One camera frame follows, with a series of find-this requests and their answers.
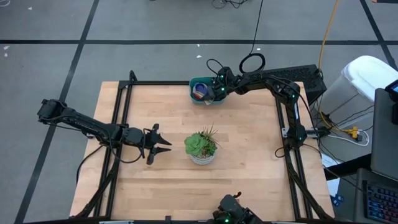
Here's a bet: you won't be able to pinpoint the grey laptop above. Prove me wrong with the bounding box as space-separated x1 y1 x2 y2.
369 88 398 182

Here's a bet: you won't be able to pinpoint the tangled black cables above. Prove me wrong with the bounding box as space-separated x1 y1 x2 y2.
211 0 249 9

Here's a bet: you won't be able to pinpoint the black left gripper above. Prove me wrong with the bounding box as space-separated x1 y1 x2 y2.
141 123 173 166

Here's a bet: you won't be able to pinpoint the black base cable loop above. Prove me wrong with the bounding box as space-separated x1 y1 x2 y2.
274 144 295 159

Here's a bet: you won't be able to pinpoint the black floor cable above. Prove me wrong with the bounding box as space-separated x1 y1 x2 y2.
75 144 105 185

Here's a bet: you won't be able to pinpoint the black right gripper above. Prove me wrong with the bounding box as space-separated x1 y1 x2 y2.
203 66 239 106

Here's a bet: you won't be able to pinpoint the yellow plug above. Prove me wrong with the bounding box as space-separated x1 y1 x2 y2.
340 125 360 139

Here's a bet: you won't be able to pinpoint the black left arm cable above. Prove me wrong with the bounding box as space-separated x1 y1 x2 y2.
110 146 147 164

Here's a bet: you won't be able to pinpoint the small screen device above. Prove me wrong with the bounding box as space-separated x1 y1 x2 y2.
384 78 398 103

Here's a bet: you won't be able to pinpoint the backlit keyboard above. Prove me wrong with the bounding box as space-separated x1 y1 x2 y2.
362 182 398 224

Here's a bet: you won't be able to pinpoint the white triangle-patterned plant pot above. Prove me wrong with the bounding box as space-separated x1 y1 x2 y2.
189 154 216 166

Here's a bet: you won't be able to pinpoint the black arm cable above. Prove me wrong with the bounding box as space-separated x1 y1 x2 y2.
206 58 225 77
110 146 147 164

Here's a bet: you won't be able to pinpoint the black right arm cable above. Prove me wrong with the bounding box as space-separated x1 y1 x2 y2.
206 58 225 77

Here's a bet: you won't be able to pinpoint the black coiled cable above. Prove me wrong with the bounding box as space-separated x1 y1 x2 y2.
238 0 267 75

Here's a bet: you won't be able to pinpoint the teal plastic basket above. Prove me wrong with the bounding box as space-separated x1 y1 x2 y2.
188 76 226 106

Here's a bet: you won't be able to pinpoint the small blue items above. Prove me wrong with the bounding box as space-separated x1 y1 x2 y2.
330 193 345 207

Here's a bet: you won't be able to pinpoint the white cable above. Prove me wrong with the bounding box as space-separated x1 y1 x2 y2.
328 129 371 147

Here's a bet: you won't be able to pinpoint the white paper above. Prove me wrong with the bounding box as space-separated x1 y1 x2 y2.
320 152 341 197

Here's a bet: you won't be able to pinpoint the yellow cable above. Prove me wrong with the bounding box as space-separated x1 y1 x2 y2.
317 0 340 74

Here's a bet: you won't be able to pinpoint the white lidded bin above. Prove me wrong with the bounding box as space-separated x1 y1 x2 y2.
320 55 398 125

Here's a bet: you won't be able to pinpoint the green succulent plant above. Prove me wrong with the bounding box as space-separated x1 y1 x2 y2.
183 123 221 157

